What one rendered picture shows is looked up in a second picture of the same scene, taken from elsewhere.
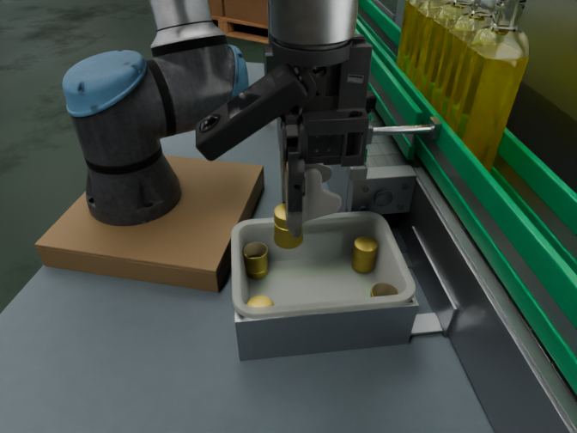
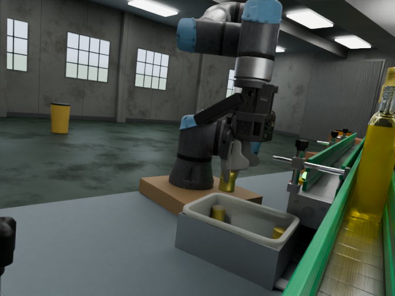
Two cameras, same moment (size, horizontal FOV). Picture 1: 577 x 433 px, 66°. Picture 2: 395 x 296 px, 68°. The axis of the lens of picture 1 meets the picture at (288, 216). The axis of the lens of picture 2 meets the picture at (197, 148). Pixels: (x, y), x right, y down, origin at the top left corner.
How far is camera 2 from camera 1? 0.38 m
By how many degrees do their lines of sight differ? 44
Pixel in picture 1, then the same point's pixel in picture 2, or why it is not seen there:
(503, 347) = not seen: hidden behind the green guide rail
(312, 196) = (235, 155)
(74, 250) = (150, 184)
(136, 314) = (152, 215)
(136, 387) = (126, 231)
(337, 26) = (253, 70)
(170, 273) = (177, 207)
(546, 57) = not seen: outside the picture
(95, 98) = (188, 122)
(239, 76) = not seen: hidden behind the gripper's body
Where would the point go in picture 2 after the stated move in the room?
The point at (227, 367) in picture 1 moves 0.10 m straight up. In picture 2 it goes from (166, 245) to (171, 202)
